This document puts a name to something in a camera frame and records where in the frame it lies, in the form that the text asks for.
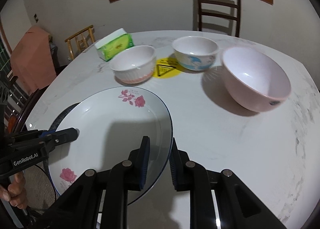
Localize blue floral plate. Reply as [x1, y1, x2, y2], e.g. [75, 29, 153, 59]
[49, 103, 79, 131]

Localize white plate pink roses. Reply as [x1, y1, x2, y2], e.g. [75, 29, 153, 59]
[48, 87, 173, 204]

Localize person's left hand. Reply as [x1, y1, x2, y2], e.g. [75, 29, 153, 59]
[0, 172, 28, 209]

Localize dark wooden chair left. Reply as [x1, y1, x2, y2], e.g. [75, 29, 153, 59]
[1, 70, 46, 134]

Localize dark wooden chair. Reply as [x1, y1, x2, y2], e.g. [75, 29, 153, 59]
[1, 70, 46, 134]
[197, 0, 241, 37]

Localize green tissue pack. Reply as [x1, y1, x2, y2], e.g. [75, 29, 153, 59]
[94, 28, 134, 62]

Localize white ribbed bowl pink base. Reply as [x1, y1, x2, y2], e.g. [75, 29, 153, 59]
[110, 45, 156, 84]

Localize pink plastic bowl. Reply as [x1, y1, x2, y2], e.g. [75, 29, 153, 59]
[221, 47, 291, 112]

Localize yellow round sticker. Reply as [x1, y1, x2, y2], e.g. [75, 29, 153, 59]
[152, 57, 181, 79]

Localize white bowl cartoon print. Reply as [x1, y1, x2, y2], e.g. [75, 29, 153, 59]
[172, 36, 220, 71]

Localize dark wooden chair back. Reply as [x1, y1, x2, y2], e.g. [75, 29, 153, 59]
[197, 0, 241, 37]

